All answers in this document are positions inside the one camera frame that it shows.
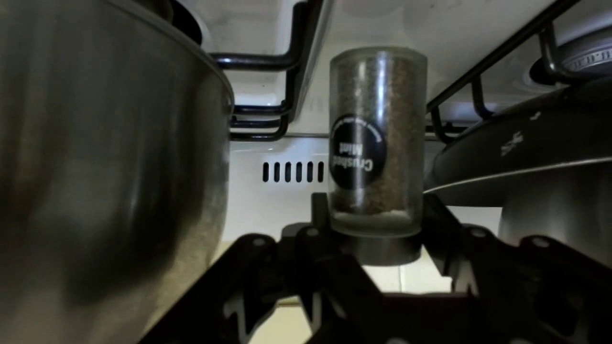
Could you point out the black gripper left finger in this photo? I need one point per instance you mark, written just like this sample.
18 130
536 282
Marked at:
242 290

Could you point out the front left burner grate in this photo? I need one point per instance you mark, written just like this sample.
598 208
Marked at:
269 49

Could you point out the white gas stove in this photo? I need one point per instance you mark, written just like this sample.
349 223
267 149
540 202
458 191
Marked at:
496 233

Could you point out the crushed mint glass jar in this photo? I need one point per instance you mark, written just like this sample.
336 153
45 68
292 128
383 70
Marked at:
378 151

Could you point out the steel pot on stove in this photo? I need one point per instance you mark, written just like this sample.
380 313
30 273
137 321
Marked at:
573 204

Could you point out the black frying pan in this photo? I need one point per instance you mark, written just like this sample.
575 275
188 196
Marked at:
563 128

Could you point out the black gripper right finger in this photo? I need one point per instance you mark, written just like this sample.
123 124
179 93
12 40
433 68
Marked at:
538 290

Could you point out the steel kettle black handle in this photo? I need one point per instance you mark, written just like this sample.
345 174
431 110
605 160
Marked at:
114 168

